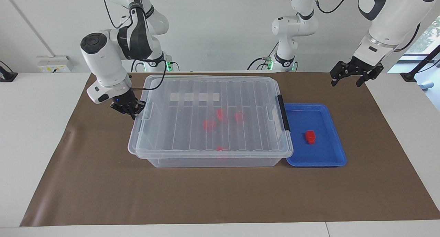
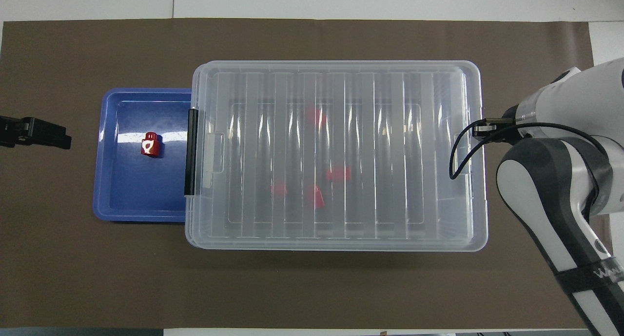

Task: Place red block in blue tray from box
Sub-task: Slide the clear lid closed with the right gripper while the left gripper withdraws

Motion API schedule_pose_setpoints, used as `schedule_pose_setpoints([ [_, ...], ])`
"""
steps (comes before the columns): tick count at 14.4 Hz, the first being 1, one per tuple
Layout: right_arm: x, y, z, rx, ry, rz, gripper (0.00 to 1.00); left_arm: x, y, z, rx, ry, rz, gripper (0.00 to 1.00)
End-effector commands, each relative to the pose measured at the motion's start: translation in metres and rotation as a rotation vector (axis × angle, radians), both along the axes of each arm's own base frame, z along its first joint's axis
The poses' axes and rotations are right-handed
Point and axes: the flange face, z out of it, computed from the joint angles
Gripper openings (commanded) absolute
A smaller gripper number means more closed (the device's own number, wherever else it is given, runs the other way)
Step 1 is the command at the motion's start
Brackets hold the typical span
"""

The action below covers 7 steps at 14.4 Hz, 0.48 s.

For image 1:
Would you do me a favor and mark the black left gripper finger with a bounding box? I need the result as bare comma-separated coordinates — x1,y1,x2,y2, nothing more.
330,61,350,87
356,64,384,88

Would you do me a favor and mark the clear ribbed plastic lid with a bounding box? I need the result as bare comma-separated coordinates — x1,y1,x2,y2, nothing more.
128,75,294,159

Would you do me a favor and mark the blue plastic tray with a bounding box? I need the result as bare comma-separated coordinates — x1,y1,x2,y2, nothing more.
284,103,347,167

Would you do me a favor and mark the clear plastic storage box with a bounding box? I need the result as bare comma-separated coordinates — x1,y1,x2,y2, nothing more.
136,75,293,168

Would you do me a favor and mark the black angled stand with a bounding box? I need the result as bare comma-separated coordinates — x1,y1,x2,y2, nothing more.
400,44,440,83

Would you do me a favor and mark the window with green view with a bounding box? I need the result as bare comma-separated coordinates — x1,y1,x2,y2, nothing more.
388,15,440,74

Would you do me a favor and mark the brown paper table mat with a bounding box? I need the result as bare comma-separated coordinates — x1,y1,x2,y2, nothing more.
20,72,440,227

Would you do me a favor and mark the black table clamp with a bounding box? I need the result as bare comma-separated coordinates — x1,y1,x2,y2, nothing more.
0,61,18,83

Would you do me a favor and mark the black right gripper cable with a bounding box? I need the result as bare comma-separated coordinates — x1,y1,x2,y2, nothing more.
130,58,168,91

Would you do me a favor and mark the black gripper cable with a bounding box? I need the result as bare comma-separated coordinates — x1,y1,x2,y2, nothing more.
130,58,168,91
313,0,353,14

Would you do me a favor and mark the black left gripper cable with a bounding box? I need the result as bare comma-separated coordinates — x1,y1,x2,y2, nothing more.
313,0,353,14

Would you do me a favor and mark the white wall socket strip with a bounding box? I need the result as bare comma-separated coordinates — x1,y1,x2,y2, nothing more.
37,56,74,73

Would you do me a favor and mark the black left arm base cable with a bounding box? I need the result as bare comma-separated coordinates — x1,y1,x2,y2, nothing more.
247,41,279,71

